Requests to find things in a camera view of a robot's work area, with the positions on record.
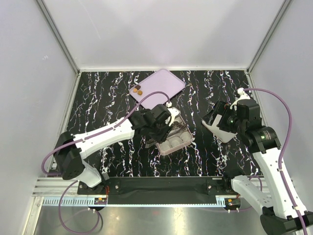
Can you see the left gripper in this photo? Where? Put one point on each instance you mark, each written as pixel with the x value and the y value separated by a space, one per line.
pixel 161 137

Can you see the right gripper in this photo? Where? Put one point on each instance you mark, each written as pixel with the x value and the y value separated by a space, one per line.
pixel 223 108

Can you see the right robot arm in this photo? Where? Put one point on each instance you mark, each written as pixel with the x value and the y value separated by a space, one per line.
pixel 282 211

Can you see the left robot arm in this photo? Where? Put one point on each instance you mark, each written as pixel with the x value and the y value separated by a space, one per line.
pixel 71 151

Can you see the pink chocolate tin box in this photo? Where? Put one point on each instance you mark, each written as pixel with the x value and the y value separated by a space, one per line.
pixel 176 141

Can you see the silver tin lid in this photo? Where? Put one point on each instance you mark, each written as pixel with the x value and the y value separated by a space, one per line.
pixel 223 136

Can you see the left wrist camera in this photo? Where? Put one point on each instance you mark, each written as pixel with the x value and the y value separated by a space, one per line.
pixel 174 112

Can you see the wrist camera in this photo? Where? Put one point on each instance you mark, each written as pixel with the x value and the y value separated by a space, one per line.
pixel 242 95
pixel 174 112

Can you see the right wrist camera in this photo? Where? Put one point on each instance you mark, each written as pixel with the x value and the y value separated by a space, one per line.
pixel 242 95

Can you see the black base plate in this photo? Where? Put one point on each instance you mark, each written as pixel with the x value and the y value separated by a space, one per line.
pixel 161 191

